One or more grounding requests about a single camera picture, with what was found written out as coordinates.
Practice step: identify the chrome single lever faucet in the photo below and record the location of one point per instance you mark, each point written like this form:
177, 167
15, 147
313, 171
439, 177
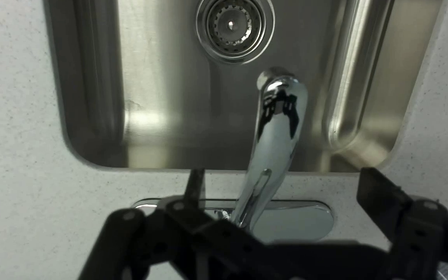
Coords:
276, 141

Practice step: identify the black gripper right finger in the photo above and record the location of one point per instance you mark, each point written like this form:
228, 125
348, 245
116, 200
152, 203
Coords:
416, 234

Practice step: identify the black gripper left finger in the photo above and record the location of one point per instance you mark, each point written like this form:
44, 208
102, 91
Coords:
175, 228

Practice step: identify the stainless steel sink basin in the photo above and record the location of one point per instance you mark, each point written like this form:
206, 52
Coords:
156, 104

